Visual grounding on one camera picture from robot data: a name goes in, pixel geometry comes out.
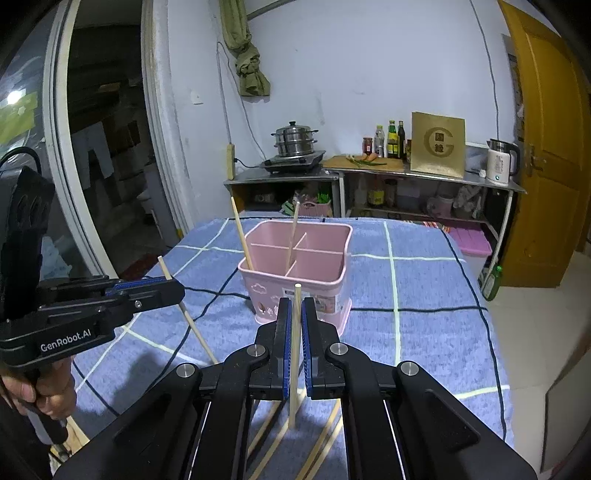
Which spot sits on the pink woven basket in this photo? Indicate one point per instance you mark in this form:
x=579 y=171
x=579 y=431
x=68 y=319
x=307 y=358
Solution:
x=314 y=207

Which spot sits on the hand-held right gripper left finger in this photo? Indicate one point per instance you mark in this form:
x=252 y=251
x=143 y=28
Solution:
x=286 y=350

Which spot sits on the white electric kettle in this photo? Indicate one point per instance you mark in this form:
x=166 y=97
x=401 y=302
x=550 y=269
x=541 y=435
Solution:
x=498 y=164

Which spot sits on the white sliding door frame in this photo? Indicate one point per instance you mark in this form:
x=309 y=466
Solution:
x=157 y=138

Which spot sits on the person's left forearm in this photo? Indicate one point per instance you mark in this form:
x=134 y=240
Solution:
x=18 y=452

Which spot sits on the long steel shelf table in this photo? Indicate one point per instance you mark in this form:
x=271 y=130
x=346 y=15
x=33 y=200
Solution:
x=443 y=177

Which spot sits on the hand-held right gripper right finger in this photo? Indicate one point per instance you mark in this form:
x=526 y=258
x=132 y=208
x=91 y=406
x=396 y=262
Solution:
x=306 y=350

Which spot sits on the green hanging cloth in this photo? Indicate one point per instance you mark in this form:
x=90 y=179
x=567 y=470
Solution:
x=247 y=55

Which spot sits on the black induction cooker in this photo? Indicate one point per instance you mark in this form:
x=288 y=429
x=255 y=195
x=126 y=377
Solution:
x=295 y=162

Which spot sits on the green oil bottle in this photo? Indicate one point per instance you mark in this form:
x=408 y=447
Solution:
x=393 y=143

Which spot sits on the pink storage box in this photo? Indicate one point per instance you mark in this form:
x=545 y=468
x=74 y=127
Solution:
x=471 y=242

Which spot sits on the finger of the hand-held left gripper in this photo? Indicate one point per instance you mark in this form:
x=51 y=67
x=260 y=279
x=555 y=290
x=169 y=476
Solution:
x=138 y=285
x=157 y=297

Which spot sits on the steel steamer pot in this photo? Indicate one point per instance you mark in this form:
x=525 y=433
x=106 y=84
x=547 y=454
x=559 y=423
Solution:
x=294 y=141

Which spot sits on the red sauce jar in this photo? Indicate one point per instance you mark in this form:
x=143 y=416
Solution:
x=367 y=146

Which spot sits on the pink plastic utensil basket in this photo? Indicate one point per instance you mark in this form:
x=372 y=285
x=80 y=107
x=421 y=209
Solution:
x=295 y=277

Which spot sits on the clear labelled bottle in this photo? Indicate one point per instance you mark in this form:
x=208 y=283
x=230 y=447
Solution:
x=379 y=143

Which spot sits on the beige power strip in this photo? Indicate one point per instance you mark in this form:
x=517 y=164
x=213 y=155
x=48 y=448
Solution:
x=231 y=161

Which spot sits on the white wall switch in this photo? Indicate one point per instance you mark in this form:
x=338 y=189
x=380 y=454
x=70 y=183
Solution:
x=197 y=98

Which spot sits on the yellow cooking oil bottle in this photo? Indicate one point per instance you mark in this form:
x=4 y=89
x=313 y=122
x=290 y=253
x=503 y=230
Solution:
x=376 y=194

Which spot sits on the dark sauce bottle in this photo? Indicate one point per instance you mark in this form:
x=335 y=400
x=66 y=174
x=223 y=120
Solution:
x=401 y=141

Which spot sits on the person's left hand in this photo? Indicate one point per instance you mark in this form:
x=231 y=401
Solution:
x=55 y=383

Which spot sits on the green plastic bottle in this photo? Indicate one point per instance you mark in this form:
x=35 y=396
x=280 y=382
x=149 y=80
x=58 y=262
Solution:
x=491 y=284

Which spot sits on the wooden cutting board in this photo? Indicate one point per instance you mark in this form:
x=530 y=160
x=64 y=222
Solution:
x=392 y=163

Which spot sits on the hanging light garment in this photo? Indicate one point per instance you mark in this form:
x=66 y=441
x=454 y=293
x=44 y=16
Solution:
x=94 y=152

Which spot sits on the gold cardboard box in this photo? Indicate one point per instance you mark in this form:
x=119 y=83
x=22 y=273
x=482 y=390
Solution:
x=437 y=145

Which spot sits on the small steel table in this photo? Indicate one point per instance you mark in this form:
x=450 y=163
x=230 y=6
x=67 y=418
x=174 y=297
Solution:
x=281 y=177

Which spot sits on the yellow wooden door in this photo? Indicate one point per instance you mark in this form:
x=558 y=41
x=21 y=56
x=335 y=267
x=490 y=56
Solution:
x=545 y=138

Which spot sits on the blue plaid blanket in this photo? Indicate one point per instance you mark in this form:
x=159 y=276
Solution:
x=415 y=300

